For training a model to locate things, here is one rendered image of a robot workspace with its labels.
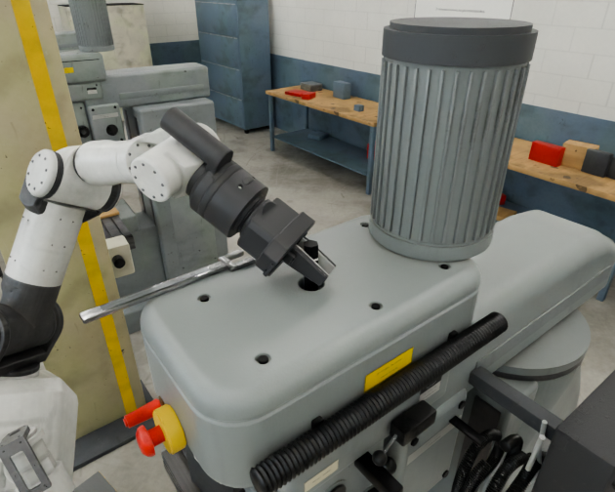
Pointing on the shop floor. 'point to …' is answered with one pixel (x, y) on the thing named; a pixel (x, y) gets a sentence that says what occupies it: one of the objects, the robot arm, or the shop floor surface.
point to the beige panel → (99, 289)
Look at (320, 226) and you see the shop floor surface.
